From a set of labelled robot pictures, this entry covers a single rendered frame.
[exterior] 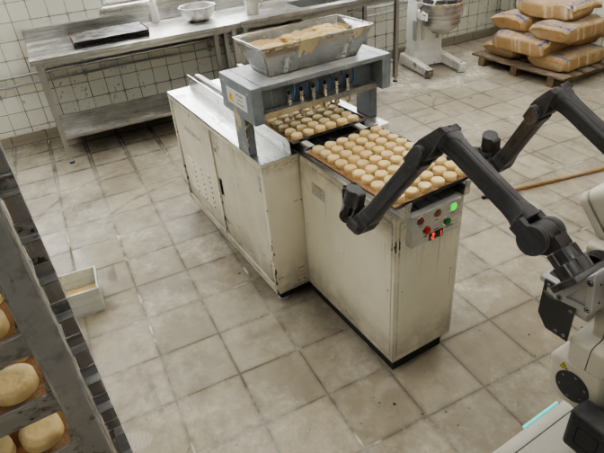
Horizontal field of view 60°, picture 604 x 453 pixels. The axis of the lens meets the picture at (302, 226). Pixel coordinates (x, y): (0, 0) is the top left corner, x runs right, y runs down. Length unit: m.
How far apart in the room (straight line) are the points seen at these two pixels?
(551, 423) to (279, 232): 1.38
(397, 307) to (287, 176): 0.78
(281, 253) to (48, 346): 2.09
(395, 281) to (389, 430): 0.61
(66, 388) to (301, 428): 1.75
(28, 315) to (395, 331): 1.85
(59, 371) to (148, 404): 1.94
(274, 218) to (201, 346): 0.73
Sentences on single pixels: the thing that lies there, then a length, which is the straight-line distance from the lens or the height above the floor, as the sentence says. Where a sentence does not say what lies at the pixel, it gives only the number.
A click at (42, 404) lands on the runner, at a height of 1.42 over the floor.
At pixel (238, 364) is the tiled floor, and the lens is 2.56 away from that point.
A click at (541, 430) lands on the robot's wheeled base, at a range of 2.04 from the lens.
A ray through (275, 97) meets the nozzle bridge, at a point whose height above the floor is 1.09.
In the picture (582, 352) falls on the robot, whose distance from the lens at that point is 1.66.
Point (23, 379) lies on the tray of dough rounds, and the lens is 0.70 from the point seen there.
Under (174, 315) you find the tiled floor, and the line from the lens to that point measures 2.90.
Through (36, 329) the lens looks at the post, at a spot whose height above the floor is 1.54.
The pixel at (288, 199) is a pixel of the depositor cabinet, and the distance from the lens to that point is 2.48.
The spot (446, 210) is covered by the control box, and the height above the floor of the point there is 0.81.
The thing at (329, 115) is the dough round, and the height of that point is 0.92.
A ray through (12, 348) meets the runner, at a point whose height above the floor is 1.50.
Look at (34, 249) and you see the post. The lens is 1.04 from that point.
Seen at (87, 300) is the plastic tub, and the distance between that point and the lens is 3.03.
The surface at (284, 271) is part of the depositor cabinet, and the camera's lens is 2.68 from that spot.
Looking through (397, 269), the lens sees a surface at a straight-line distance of 2.05.
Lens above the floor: 1.88
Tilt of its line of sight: 34 degrees down
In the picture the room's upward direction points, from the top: 5 degrees counter-clockwise
